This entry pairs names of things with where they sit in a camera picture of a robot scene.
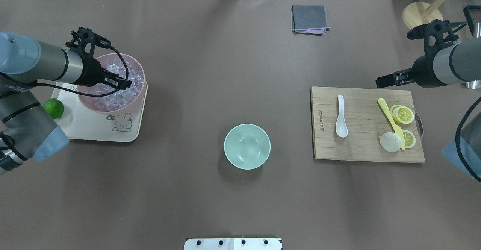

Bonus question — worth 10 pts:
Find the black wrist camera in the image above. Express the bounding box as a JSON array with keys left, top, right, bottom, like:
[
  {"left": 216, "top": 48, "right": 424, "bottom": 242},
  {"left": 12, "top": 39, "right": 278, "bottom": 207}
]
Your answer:
[
  {"left": 65, "top": 27, "right": 112, "bottom": 57},
  {"left": 407, "top": 19, "right": 468, "bottom": 55}
]

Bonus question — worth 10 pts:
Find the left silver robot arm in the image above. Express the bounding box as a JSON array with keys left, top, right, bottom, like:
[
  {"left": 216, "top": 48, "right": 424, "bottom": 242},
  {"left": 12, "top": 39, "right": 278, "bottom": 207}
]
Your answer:
[{"left": 0, "top": 27, "right": 131, "bottom": 174}]

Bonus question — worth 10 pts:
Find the mint green bowl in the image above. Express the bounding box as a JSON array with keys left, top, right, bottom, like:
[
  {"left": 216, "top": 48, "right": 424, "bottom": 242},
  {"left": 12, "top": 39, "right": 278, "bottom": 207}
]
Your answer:
[{"left": 223, "top": 124, "right": 271, "bottom": 170}]

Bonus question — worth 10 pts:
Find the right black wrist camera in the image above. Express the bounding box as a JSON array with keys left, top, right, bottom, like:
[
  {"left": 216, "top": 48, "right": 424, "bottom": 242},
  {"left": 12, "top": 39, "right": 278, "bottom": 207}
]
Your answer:
[{"left": 407, "top": 19, "right": 468, "bottom": 55}]

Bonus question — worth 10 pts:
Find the lemon slice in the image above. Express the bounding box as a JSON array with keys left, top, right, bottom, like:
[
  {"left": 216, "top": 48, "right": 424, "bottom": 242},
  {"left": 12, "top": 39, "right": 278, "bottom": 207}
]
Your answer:
[
  {"left": 390, "top": 104, "right": 414, "bottom": 124},
  {"left": 402, "top": 130, "right": 416, "bottom": 149}
]

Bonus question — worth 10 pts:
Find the green lime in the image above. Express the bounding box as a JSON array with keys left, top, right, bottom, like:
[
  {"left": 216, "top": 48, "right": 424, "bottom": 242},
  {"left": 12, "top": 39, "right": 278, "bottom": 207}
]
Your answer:
[{"left": 42, "top": 98, "right": 65, "bottom": 119}]

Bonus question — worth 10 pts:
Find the white ceramic spoon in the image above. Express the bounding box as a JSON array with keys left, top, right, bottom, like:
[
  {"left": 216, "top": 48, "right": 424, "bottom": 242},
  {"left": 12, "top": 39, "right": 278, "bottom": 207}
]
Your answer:
[{"left": 335, "top": 95, "right": 348, "bottom": 138}]

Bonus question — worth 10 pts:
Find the wooden cutting board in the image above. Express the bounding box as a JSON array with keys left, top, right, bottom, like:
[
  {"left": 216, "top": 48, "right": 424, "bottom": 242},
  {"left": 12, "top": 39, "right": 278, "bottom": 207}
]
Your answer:
[{"left": 310, "top": 86, "right": 425, "bottom": 163}]

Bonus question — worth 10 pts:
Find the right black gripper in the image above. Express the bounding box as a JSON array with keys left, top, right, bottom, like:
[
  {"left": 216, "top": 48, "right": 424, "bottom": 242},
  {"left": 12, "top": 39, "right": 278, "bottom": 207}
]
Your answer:
[{"left": 376, "top": 56, "right": 438, "bottom": 89}]

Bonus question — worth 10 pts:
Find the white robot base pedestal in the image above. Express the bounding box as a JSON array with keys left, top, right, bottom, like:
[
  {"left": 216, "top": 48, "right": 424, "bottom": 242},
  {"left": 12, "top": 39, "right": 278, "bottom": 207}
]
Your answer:
[{"left": 183, "top": 237, "right": 283, "bottom": 250}]

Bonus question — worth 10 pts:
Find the white steamed bun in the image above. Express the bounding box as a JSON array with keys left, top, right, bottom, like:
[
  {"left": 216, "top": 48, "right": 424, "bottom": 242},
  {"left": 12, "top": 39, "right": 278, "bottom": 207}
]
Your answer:
[{"left": 379, "top": 132, "right": 402, "bottom": 153}]

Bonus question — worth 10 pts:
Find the yellow plastic knife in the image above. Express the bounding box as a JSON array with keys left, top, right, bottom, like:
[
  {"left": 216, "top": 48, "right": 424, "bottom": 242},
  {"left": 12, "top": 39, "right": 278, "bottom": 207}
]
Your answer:
[{"left": 377, "top": 98, "right": 406, "bottom": 150}]

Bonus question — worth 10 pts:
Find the beige rabbit tray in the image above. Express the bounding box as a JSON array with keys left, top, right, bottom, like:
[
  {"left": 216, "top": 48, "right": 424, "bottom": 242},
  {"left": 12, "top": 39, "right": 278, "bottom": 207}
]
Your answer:
[{"left": 51, "top": 85, "right": 149, "bottom": 142}]

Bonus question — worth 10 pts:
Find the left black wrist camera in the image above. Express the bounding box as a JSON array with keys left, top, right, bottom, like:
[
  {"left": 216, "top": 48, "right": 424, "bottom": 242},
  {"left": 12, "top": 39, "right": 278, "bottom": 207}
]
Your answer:
[{"left": 65, "top": 27, "right": 112, "bottom": 57}]

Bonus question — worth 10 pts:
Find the folded grey cloth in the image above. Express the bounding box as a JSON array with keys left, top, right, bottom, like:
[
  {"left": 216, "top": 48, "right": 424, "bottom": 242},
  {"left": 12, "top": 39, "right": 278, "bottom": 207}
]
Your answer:
[{"left": 291, "top": 5, "right": 331, "bottom": 35}]

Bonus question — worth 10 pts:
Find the wooden mug tree stand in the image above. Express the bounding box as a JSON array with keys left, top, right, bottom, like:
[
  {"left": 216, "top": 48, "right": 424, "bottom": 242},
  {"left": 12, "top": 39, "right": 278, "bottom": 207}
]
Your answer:
[{"left": 401, "top": 0, "right": 445, "bottom": 29}]

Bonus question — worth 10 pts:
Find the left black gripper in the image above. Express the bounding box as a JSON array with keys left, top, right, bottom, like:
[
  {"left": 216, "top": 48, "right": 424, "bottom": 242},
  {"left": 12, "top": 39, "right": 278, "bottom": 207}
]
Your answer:
[{"left": 77, "top": 58, "right": 132, "bottom": 89}]

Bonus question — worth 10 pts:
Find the pink bowl of ice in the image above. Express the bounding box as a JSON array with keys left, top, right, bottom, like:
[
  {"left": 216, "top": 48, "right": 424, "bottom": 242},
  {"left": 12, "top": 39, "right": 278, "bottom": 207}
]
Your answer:
[{"left": 78, "top": 53, "right": 147, "bottom": 114}]

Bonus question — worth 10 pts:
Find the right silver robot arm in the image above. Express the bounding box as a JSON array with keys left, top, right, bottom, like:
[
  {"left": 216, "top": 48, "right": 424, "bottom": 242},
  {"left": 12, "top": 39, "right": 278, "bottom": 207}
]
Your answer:
[{"left": 375, "top": 38, "right": 480, "bottom": 181}]

